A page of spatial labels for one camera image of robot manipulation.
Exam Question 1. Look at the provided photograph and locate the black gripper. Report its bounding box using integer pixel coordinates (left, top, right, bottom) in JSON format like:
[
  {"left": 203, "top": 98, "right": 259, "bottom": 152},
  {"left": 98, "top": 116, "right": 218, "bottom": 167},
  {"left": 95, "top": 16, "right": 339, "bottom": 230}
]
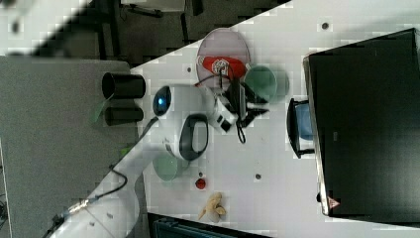
[{"left": 229, "top": 79, "right": 268, "bottom": 128}]

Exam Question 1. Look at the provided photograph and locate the green mug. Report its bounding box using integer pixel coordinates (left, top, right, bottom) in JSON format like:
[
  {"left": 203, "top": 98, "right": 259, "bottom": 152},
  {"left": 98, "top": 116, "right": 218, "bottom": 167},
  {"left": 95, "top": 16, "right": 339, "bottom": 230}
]
[{"left": 244, "top": 65, "right": 289, "bottom": 103}]

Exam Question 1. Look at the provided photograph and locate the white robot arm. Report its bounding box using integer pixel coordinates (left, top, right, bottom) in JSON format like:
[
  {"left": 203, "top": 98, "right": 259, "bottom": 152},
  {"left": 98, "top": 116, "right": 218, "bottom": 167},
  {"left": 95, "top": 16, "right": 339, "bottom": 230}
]
[{"left": 43, "top": 83, "right": 268, "bottom": 238}]

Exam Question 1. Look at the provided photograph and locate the red ketchup bottle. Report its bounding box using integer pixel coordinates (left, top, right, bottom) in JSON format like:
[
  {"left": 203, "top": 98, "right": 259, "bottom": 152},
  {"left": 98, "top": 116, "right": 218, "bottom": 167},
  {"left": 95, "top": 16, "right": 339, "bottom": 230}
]
[{"left": 197, "top": 56, "right": 247, "bottom": 79}]

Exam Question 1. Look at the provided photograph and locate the blue cup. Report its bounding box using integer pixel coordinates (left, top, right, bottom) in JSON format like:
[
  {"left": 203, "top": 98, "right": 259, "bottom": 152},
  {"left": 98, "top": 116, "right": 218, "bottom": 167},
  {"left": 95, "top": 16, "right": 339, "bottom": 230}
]
[{"left": 295, "top": 104, "right": 313, "bottom": 141}]

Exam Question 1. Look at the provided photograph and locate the grey plate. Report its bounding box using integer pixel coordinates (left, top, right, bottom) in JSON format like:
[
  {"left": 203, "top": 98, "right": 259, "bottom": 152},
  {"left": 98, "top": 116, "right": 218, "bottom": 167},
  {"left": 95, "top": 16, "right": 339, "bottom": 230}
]
[{"left": 196, "top": 28, "right": 251, "bottom": 89}]

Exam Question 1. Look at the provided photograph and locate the red toy strawberry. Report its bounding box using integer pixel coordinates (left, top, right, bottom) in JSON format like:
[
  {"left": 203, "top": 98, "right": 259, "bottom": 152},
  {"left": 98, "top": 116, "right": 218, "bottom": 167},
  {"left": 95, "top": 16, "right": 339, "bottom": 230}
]
[{"left": 195, "top": 178, "right": 206, "bottom": 189}]

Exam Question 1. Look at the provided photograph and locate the yellow toy banana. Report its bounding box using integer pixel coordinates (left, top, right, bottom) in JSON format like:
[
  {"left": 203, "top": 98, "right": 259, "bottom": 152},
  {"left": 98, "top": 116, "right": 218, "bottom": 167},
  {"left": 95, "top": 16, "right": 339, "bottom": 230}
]
[{"left": 198, "top": 192, "right": 226, "bottom": 223}]

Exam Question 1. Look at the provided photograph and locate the green colander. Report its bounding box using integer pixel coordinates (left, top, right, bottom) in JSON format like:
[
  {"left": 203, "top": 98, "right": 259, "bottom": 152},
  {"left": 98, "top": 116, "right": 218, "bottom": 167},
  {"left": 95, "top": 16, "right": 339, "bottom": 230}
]
[{"left": 153, "top": 155, "right": 189, "bottom": 181}]

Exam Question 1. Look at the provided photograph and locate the silver toaster oven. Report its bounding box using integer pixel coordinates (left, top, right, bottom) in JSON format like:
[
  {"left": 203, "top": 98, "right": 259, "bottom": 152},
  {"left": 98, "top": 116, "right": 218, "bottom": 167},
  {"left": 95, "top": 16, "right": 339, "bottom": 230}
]
[{"left": 303, "top": 28, "right": 420, "bottom": 227}]

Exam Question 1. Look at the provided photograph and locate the black cylinder lower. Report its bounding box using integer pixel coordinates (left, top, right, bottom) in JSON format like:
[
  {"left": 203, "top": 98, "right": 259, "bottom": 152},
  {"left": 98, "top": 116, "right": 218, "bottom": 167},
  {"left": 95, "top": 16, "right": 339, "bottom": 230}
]
[{"left": 104, "top": 107, "right": 144, "bottom": 126}]

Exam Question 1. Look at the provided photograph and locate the black cylinder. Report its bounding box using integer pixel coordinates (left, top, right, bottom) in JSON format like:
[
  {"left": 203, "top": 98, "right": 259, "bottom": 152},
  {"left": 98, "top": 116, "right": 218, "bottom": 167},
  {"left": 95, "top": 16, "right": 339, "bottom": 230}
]
[
  {"left": 101, "top": 72, "right": 146, "bottom": 99},
  {"left": 104, "top": 107, "right": 144, "bottom": 126}
]

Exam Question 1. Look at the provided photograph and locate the black cylinder upper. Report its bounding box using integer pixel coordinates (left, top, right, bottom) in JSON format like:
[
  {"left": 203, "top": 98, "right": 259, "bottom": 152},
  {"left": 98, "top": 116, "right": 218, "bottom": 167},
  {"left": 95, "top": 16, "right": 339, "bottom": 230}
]
[{"left": 101, "top": 72, "right": 146, "bottom": 99}]

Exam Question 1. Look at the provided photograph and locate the black cable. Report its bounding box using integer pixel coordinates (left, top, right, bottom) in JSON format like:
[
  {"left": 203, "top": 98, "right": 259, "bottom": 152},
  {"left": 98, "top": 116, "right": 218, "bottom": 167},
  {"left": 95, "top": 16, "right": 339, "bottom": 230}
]
[{"left": 194, "top": 73, "right": 247, "bottom": 145}]

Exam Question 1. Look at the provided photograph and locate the blue metal frame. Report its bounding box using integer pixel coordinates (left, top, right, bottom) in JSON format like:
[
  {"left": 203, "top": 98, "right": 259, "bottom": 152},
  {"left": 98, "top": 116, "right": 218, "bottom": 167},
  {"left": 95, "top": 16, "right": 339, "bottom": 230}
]
[{"left": 148, "top": 212, "right": 268, "bottom": 238}]

